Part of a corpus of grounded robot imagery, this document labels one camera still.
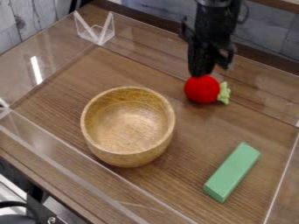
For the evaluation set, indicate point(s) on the black metal bracket with cable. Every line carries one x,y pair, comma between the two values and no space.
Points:
26,211

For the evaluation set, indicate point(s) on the wooden bowl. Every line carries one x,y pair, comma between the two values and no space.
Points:
127,124

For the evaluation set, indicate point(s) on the red plush fruit green leaves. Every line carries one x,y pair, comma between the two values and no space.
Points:
204,90

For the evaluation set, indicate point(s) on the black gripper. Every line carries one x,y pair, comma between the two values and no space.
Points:
209,44

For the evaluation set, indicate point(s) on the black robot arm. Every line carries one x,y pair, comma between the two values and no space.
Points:
219,8

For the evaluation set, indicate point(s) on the clear acrylic tray enclosure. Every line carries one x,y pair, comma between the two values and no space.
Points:
56,71

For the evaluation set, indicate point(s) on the green rectangular block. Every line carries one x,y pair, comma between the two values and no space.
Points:
231,172

